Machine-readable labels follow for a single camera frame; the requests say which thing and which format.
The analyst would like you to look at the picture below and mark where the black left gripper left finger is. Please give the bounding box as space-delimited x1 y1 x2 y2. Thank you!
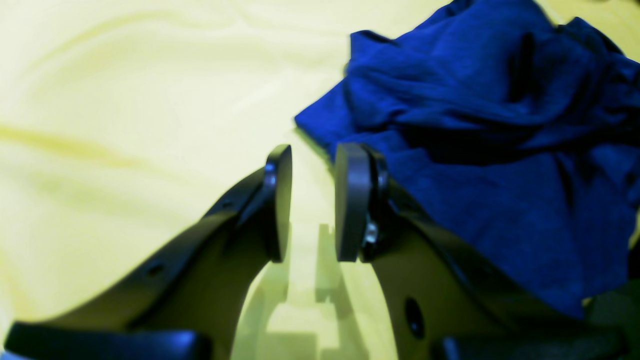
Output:
5 145 293 360

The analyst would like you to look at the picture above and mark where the yellow table cloth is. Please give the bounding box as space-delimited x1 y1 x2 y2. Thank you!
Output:
0 0 640 360

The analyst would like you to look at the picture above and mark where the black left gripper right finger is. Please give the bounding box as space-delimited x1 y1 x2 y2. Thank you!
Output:
334 143 626 360

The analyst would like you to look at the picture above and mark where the blue T-shirt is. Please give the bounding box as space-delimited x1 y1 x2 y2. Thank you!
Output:
295 0 639 319

